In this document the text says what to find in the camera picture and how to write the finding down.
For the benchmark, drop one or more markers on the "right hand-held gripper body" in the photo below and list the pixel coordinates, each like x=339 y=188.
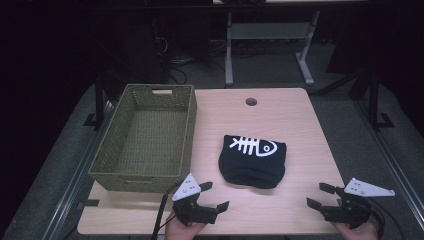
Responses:
x=353 y=208

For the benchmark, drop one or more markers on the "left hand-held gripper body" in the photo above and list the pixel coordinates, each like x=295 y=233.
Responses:
x=187 y=190

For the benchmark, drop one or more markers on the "black fishbone print beanie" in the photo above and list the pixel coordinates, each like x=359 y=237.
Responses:
x=251 y=166

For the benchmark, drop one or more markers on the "green woven basket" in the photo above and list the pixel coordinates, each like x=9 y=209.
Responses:
x=151 y=143

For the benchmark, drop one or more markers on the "person's right hand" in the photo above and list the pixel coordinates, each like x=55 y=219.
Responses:
x=361 y=232

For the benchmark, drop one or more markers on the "person's left hand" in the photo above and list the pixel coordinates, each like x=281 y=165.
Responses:
x=180 y=231

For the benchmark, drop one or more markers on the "black metal stand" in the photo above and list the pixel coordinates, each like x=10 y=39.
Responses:
x=374 y=100
x=99 y=100

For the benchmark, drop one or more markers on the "aluminium floor rail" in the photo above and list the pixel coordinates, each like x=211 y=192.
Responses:
x=80 y=173
x=393 y=160

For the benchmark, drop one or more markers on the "white metal desk frame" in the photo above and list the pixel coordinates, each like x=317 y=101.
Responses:
x=270 y=30

